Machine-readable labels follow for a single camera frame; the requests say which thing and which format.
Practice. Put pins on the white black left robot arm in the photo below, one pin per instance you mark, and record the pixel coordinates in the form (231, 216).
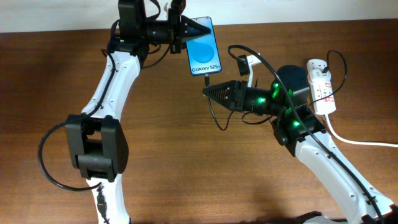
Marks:
(98, 147)

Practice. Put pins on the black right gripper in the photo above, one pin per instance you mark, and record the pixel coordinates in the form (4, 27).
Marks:
(239, 86)

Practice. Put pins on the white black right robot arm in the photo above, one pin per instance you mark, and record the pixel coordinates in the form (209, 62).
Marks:
(298, 129)

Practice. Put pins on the blue Galaxy smartphone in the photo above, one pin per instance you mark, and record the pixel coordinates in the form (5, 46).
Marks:
(203, 55)

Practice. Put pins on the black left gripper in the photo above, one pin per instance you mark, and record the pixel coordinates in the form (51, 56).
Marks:
(182, 25)

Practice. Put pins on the white USB charger plug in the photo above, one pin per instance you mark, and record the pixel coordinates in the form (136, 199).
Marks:
(317, 76)

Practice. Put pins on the white power strip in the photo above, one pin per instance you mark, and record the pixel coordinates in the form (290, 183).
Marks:
(323, 101)

